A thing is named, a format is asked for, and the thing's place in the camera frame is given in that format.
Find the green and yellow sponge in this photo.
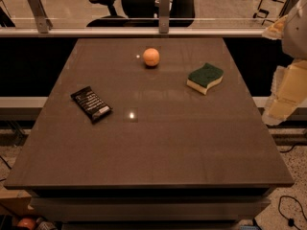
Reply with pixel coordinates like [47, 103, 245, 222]
[186, 63, 224, 95]

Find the right metal railing bracket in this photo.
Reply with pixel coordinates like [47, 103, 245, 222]
[279, 0, 299, 17]

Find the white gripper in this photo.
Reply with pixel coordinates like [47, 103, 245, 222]
[262, 0, 307, 126]

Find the left metal railing bracket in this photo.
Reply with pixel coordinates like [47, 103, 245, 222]
[27, 0, 53, 34]

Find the metal railing bracket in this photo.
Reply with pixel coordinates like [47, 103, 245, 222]
[27, 0, 53, 34]
[279, 0, 299, 17]
[158, 0, 170, 34]

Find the black rxbar chocolate wrapper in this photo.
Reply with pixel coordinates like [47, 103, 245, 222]
[70, 86, 112, 123]

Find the yellow black cart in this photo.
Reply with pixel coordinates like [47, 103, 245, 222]
[252, 0, 287, 25]

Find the orange ball under table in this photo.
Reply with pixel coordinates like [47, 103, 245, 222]
[17, 218, 36, 230]

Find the black office chair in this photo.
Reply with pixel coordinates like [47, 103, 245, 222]
[87, 0, 196, 27]

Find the orange fruit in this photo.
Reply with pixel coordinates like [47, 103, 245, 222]
[143, 48, 160, 67]

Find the black cable on floor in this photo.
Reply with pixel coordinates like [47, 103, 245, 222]
[277, 195, 307, 230]

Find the middle metal railing bracket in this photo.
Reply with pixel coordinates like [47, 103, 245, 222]
[158, 0, 170, 34]

